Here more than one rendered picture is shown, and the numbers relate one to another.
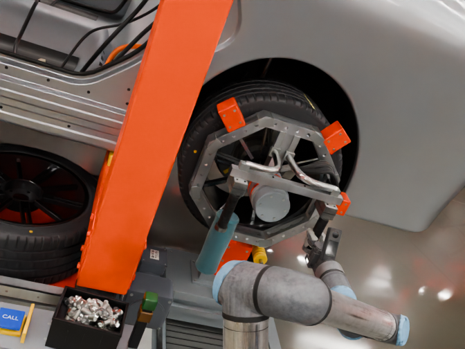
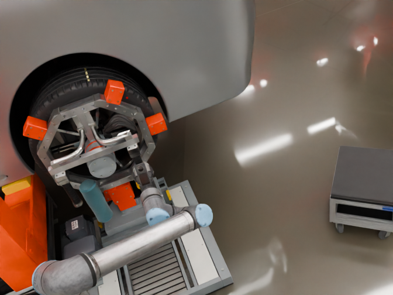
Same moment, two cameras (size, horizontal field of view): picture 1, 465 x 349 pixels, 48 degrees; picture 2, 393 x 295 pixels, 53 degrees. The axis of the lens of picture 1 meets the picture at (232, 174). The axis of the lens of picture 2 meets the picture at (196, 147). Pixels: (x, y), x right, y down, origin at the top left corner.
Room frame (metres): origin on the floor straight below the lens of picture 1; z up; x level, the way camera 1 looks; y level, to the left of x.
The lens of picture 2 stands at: (0.32, -0.88, 2.04)
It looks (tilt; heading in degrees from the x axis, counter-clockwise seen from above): 40 degrees down; 10
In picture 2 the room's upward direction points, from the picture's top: 16 degrees counter-clockwise
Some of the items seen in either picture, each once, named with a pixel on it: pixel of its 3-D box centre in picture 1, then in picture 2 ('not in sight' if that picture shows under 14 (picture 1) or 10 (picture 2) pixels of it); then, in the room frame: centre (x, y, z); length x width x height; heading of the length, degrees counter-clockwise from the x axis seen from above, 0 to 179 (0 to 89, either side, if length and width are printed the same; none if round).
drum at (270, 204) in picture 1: (267, 192); (100, 155); (1.78, -0.15, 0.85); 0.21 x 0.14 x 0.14; 17
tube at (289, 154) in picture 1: (315, 165); (107, 125); (1.76, -0.26, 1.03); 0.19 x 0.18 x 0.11; 17
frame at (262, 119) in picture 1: (264, 183); (98, 146); (1.85, -0.13, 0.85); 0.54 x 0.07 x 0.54; 107
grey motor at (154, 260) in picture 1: (142, 289); (87, 243); (1.71, 0.16, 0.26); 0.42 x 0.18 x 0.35; 17
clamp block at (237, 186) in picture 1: (237, 182); (61, 174); (1.60, -0.03, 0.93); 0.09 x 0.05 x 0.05; 17
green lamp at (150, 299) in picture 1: (149, 300); not in sight; (1.22, 0.08, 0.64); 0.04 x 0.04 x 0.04; 17
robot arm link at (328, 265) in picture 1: (330, 274); (151, 197); (1.48, -0.42, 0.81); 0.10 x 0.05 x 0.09; 107
